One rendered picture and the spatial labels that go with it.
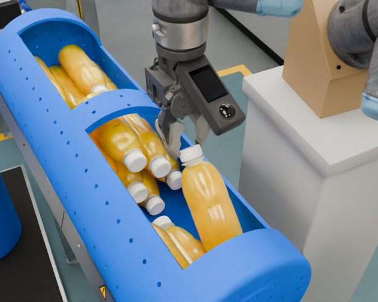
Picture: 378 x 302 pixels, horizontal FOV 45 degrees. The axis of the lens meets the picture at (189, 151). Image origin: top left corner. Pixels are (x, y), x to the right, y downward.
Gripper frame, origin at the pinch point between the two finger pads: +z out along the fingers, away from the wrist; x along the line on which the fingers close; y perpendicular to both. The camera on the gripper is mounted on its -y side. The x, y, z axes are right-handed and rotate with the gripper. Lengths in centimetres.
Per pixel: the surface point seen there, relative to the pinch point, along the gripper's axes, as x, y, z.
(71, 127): 13.7, 19.2, 2.6
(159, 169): 1.0, 9.2, 12.2
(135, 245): 15.2, -9.4, 3.9
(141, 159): 4.9, 8.8, 6.8
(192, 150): 0.2, -1.6, -1.5
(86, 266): 19.0, 13.0, 37.3
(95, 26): -28, 117, 40
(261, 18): -163, 168, 98
